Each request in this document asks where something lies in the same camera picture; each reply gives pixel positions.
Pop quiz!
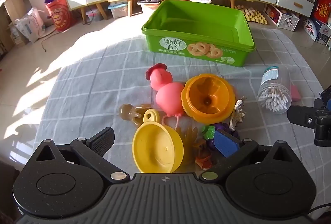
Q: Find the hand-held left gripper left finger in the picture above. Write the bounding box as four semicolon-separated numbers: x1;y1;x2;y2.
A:
34;127;131;183

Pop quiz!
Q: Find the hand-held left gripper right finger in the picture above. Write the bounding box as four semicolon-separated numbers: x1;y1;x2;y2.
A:
199;129;296;183

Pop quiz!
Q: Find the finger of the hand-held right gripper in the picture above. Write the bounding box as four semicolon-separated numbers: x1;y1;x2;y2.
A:
287;105;315;128

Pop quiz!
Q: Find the purple grape toy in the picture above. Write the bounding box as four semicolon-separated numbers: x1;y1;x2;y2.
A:
207;122;241;151

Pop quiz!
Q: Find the clear capsule with pink cap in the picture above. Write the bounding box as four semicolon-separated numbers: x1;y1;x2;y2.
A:
290;84;302;102

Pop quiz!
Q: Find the translucent orange toy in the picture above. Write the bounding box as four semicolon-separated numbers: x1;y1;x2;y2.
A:
194;139;214;170

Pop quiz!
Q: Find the translucent yellow hand toy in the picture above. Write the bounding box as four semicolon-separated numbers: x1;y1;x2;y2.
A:
177;126;199;147

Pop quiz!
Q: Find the yellow plastic mold cup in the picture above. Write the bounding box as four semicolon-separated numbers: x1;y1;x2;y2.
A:
132;109;185;173

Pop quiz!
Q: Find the green plastic cookie box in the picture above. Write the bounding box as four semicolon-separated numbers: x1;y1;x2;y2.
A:
141;0;256;68

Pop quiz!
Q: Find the clear cotton swab jar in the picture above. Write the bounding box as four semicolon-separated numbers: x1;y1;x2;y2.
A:
257;64;293;114

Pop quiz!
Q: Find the orange plastic mold cup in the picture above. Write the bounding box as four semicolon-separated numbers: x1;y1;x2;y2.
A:
180;73;236;123

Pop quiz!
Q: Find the translucent brown octopus toy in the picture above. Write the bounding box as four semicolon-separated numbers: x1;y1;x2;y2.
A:
119;103;152;127

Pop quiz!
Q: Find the grey checkered blanket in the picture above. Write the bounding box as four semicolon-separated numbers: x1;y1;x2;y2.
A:
32;26;331;189

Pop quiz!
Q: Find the pink rubber pig toy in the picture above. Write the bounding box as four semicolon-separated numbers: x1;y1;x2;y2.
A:
145;63;185;134

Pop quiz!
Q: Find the white blue carton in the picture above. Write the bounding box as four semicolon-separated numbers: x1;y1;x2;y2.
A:
302;17;330;45

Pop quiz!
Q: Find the red gift box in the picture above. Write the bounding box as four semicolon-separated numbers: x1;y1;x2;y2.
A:
312;0;331;24

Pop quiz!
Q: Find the yellow egg tray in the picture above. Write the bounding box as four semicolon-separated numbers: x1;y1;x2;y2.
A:
234;4;268;25

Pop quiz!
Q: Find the small clear storage box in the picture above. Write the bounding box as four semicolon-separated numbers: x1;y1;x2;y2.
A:
85;8;102;22

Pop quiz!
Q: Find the clear storage box blue lid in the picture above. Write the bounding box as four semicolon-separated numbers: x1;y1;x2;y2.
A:
108;2;129;19

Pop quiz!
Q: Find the red shopping bag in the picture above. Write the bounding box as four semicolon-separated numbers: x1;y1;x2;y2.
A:
45;0;77;32

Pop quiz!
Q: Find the white plastic bag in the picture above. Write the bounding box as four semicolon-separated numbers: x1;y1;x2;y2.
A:
14;8;44;43

